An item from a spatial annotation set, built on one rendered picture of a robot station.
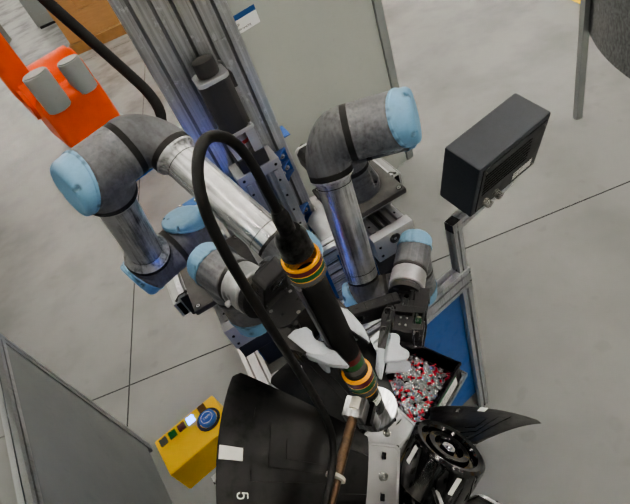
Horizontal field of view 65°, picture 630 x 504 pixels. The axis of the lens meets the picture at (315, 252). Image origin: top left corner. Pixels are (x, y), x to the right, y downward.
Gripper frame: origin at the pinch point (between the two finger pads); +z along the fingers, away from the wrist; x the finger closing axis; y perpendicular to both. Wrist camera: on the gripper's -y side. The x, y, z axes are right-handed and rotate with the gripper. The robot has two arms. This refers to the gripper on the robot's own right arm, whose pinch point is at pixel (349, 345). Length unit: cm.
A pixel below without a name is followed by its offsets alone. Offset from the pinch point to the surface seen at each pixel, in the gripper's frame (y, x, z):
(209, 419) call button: 40, 18, -41
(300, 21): 33, -136, -159
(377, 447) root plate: 21.5, 4.1, 1.6
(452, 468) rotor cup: 23.0, -0.2, 11.6
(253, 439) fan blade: 7.0, 15.6, -6.3
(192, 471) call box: 45, 28, -38
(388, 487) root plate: 25.0, 7.1, 5.1
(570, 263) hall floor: 148, -142, -31
